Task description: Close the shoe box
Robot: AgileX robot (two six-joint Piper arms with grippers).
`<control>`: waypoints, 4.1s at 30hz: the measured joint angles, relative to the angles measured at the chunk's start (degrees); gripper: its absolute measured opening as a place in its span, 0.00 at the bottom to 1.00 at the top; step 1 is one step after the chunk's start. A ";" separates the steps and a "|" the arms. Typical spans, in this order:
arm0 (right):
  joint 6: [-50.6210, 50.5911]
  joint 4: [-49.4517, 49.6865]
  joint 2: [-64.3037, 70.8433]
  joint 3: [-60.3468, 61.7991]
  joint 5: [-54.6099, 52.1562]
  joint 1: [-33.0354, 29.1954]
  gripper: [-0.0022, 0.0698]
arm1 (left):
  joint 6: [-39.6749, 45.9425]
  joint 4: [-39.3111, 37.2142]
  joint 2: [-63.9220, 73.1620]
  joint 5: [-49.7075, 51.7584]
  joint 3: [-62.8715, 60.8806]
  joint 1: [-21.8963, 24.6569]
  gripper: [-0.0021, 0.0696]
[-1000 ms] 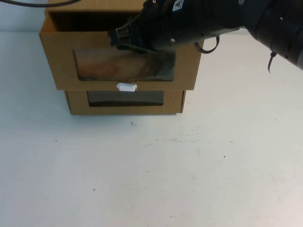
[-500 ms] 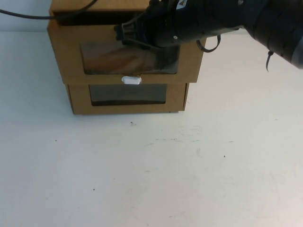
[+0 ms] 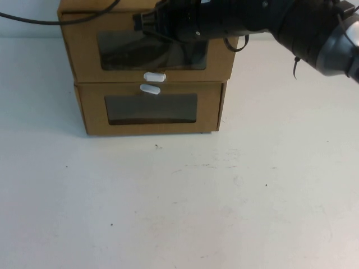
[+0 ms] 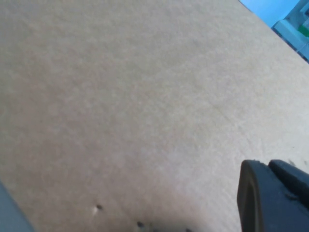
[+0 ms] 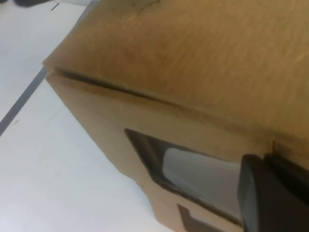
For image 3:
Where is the cardboard shoe box shell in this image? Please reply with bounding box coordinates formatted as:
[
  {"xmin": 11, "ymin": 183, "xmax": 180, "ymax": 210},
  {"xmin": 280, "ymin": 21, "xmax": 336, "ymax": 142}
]
[
  {"xmin": 73, "ymin": 80, "xmax": 227, "ymax": 137},
  {"xmin": 57, "ymin": 0, "xmax": 240, "ymax": 84}
]

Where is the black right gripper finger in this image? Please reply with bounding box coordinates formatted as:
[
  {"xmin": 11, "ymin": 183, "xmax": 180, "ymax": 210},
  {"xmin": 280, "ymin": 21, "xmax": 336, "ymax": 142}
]
[
  {"xmin": 142, "ymin": 29, "xmax": 185, "ymax": 43},
  {"xmin": 133, "ymin": 10, "xmax": 158, "ymax": 31}
]

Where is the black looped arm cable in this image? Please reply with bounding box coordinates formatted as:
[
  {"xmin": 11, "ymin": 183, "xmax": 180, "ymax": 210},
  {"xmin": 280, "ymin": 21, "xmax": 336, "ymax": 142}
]
[{"xmin": 223, "ymin": 34, "xmax": 251, "ymax": 53}]

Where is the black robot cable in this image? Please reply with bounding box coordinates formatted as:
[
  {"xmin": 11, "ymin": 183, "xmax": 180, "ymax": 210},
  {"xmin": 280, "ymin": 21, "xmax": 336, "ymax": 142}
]
[{"xmin": 0, "ymin": 0, "xmax": 120, "ymax": 26}]

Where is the white plastic drawer handle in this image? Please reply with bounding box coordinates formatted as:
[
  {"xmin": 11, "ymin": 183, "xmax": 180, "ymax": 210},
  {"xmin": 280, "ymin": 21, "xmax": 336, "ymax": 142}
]
[
  {"xmin": 142, "ymin": 72, "xmax": 167, "ymax": 82},
  {"xmin": 139, "ymin": 83, "xmax": 162, "ymax": 95}
]

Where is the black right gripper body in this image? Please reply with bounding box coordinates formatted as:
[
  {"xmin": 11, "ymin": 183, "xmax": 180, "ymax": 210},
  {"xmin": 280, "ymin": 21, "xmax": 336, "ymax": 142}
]
[{"xmin": 153, "ymin": 0, "xmax": 203, "ymax": 43}]

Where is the black zip tie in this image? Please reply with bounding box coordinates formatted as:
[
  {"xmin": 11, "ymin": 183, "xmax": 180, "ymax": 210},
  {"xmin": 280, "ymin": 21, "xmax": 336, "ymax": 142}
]
[{"xmin": 292, "ymin": 55, "xmax": 303, "ymax": 81}]

